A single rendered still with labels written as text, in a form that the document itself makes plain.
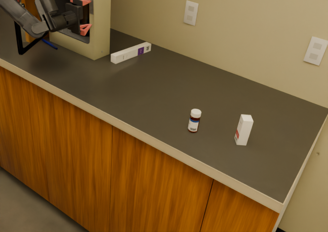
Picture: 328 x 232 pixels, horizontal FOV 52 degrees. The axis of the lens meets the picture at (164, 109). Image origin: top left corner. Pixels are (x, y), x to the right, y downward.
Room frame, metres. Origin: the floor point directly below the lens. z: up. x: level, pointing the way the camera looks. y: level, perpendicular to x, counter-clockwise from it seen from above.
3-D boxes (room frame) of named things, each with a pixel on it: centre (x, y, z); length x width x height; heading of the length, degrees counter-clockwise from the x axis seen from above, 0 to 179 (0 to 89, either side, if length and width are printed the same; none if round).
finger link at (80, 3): (1.30, 0.37, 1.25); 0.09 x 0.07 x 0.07; 151
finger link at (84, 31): (1.30, 0.37, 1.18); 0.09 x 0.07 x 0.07; 151
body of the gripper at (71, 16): (1.24, 0.41, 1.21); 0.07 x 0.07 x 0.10; 61
